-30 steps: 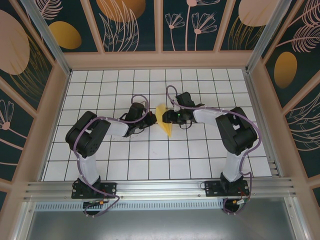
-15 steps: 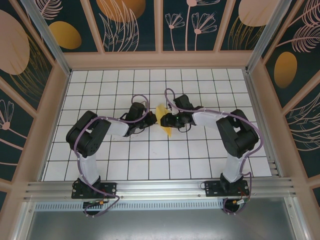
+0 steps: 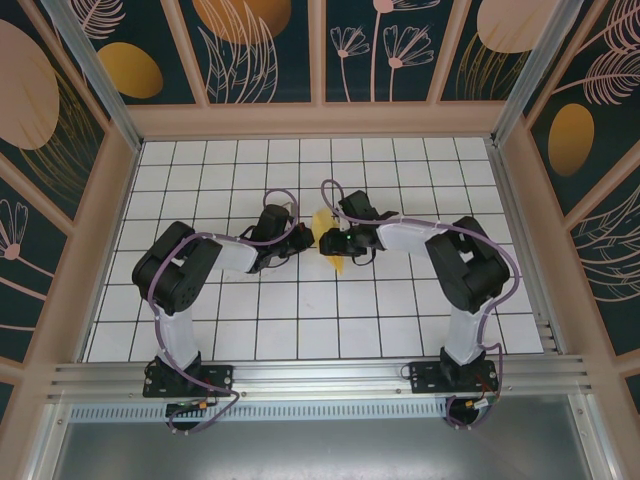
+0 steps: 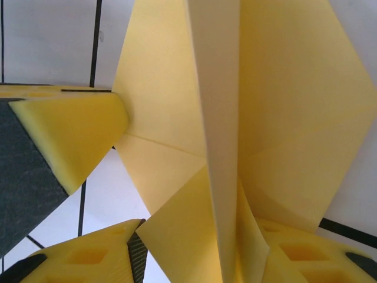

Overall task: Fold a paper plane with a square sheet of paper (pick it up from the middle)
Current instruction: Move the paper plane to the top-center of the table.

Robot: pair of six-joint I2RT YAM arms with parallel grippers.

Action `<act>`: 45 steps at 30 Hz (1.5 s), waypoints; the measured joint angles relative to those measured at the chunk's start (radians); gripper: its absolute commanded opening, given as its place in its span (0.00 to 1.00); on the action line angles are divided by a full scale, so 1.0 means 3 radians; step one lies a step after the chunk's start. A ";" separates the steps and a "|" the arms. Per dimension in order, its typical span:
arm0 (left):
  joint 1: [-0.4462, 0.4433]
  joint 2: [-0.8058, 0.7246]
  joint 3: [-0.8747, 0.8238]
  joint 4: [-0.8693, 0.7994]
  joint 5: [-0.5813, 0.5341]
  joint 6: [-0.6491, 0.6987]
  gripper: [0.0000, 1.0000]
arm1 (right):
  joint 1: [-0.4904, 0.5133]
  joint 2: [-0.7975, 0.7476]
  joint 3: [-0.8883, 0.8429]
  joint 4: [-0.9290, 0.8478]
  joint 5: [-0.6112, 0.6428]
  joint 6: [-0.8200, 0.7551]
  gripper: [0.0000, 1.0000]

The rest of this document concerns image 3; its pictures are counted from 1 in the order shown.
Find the yellow square paper sheet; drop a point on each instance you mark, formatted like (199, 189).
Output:
(321, 220)

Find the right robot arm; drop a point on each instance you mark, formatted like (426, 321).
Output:
(470, 270)

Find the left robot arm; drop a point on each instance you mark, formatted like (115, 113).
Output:
(175, 272)

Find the grey metal panel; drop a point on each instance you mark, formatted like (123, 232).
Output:
(320, 450)

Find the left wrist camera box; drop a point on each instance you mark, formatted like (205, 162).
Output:
(288, 205)

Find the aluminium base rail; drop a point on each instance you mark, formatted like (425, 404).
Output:
(320, 375)

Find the aluminium side rail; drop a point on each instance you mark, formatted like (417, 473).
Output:
(515, 210)

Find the aluminium corner post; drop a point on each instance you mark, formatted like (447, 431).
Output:
(100, 85)
(530, 65)

